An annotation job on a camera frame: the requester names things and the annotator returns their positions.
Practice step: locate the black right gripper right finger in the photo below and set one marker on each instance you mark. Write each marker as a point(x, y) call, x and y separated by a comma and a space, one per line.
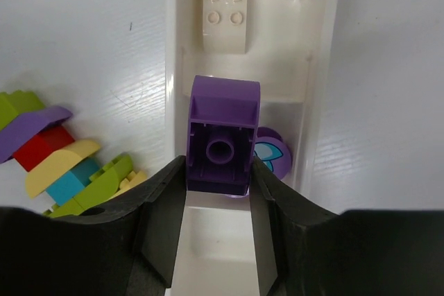
point(304, 249)

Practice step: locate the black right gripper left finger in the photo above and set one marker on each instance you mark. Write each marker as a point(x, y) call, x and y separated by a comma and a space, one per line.
point(125, 246)

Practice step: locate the multicolour lego tower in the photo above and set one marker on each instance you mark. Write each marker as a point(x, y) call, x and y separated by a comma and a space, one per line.
point(56, 163)

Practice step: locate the purple round printed lego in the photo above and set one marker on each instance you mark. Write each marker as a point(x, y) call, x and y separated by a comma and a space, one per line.
point(237, 150)

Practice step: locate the purple sloped lego brick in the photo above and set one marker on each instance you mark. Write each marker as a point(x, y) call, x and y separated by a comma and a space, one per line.
point(216, 105)

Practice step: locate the white curved lego brick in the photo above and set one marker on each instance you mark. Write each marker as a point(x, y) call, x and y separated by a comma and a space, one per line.
point(224, 26)

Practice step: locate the right white divided container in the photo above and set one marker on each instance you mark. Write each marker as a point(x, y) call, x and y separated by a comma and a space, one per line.
point(245, 79)

